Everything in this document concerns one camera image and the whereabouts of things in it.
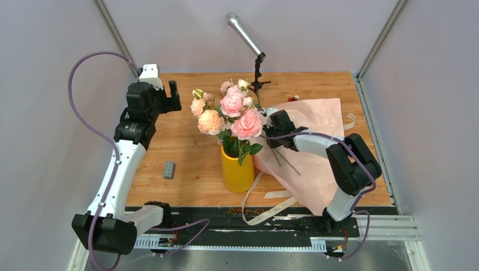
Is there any pink rose stem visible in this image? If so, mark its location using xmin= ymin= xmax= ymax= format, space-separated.
xmin=220 ymin=78 xmax=257 ymax=118
xmin=190 ymin=89 xmax=227 ymax=145
xmin=229 ymin=108 xmax=263 ymax=166

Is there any pink wrapping paper sheet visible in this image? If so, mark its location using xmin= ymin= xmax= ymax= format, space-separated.
xmin=251 ymin=98 xmax=344 ymax=216

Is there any pink flower bouquet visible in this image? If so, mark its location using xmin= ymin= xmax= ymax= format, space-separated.
xmin=271 ymin=148 xmax=302 ymax=176

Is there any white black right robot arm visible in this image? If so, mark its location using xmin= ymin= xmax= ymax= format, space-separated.
xmin=262 ymin=107 xmax=382 ymax=236

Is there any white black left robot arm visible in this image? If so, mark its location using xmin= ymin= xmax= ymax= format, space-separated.
xmin=72 ymin=81 xmax=182 ymax=255

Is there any yellow cylindrical vase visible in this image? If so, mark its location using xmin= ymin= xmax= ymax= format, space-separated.
xmin=221 ymin=147 xmax=255 ymax=193

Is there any red toy car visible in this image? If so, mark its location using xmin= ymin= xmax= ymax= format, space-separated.
xmin=288 ymin=95 xmax=299 ymax=102

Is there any black tripod microphone stand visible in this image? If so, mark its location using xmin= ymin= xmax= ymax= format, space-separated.
xmin=249 ymin=53 xmax=271 ymax=103

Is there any grey building brick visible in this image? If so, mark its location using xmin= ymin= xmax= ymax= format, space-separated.
xmin=162 ymin=161 xmax=176 ymax=180

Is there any silver microphone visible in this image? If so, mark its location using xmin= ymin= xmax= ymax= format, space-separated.
xmin=225 ymin=12 xmax=266 ymax=62

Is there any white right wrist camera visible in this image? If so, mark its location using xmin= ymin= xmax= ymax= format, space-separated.
xmin=263 ymin=107 xmax=278 ymax=118

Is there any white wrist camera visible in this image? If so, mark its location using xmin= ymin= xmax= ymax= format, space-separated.
xmin=263 ymin=107 xmax=278 ymax=118
xmin=139 ymin=64 xmax=164 ymax=90

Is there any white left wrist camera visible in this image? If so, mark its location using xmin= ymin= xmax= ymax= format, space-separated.
xmin=139 ymin=64 xmax=164 ymax=90

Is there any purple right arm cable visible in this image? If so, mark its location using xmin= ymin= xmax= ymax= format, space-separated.
xmin=258 ymin=127 xmax=378 ymax=262

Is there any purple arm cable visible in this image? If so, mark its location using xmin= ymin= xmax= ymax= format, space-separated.
xmin=258 ymin=127 xmax=378 ymax=262
xmin=67 ymin=51 xmax=211 ymax=271

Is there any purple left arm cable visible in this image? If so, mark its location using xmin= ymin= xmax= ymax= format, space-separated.
xmin=67 ymin=51 xmax=211 ymax=271

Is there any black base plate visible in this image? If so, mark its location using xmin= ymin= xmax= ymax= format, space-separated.
xmin=149 ymin=206 xmax=360 ymax=248

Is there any white slotted cable duct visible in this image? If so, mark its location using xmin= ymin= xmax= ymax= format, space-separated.
xmin=130 ymin=238 xmax=328 ymax=252

